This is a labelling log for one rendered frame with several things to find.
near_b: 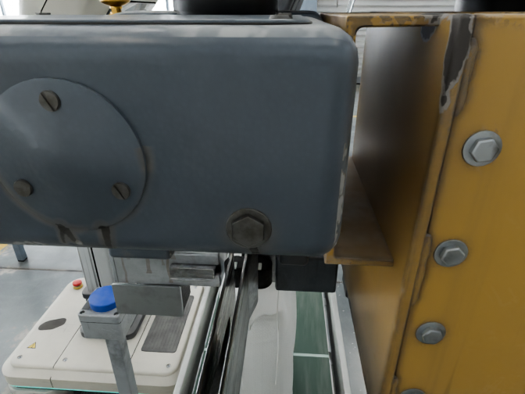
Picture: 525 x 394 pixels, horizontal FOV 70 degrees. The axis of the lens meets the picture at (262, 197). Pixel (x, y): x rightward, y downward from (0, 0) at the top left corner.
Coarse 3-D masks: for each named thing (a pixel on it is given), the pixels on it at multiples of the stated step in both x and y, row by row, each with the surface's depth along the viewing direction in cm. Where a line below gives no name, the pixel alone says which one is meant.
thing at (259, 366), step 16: (272, 288) 78; (272, 304) 74; (288, 304) 79; (256, 320) 72; (272, 320) 73; (288, 320) 78; (256, 336) 72; (272, 336) 73; (288, 336) 78; (256, 352) 73; (272, 352) 74; (288, 352) 80; (256, 368) 75; (272, 368) 75; (288, 368) 83; (256, 384) 77; (272, 384) 77; (288, 384) 86
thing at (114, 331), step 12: (96, 288) 75; (84, 312) 70; (96, 312) 70; (108, 312) 70; (84, 324) 70; (96, 324) 70; (108, 324) 70; (120, 324) 70; (84, 336) 71; (96, 336) 71; (108, 336) 71; (120, 336) 71
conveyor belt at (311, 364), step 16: (304, 304) 137; (320, 304) 137; (304, 320) 130; (320, 320) 130; (208, 336) 124; (304, 336) 124; (320, 336) 124; (304, 352) 118; (320, 352) 118; (304, 368) 112; (320, 368) 112; (304, 384) 108; (320, 384) 108
